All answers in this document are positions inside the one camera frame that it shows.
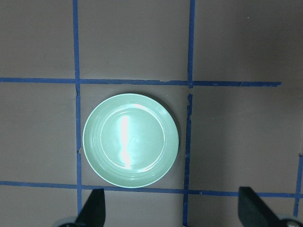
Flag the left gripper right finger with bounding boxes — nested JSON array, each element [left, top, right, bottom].
[[238, 187, 287, 227]]

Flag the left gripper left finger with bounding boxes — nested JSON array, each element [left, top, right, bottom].
[[75, 189, 106, 227]]

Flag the green plate near left arm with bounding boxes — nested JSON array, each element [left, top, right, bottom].
[[82, 93, 179, 188]]

